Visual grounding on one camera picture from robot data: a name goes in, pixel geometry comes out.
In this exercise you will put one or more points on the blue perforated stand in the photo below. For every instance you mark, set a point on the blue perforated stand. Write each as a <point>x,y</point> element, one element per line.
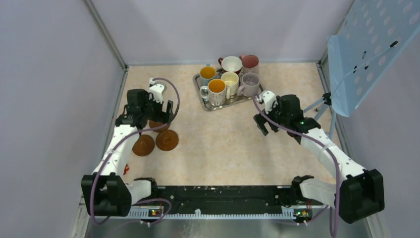
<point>370,37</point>

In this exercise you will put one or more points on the brown coaster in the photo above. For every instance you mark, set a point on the brown coaster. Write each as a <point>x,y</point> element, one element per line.
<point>158,126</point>
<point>167,140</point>
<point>144,145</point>

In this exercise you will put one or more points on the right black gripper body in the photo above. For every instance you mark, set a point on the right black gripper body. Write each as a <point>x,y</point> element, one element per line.
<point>277,113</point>

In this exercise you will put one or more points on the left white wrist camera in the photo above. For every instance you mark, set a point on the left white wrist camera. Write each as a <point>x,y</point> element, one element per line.
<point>156,91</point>

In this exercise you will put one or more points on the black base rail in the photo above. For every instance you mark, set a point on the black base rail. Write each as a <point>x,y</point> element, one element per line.
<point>213,202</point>

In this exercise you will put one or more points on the cream white mug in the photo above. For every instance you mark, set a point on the cream white mug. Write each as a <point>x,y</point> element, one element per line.
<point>231,81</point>

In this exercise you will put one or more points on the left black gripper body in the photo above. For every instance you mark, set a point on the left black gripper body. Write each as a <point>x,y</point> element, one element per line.
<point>153,109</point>

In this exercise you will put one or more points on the white floral family mug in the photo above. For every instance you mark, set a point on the white floral family mug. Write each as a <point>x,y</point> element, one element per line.
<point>214,92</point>

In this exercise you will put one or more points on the lilac ribbed mug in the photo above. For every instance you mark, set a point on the lilac ribbed mug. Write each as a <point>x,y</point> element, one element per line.
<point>249,85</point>

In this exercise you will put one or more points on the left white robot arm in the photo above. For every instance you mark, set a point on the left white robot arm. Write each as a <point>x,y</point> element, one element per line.
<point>104,191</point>

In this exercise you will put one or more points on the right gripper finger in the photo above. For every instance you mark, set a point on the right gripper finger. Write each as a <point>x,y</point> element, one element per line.
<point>260,121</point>
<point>273,127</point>

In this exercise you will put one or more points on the red white-inside mug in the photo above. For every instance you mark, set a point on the red white-inside mug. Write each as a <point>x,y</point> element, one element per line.
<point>231,64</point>

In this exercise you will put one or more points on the blue butterfly mug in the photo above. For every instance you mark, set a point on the blue butterfly mug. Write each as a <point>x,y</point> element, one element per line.
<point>207,74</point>

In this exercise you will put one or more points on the pink ghost mug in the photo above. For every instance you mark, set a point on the pink ghost mug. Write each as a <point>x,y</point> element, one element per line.
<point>250,63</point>

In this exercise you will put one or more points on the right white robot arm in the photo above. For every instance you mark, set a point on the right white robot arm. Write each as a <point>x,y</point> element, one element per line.
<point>357,192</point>

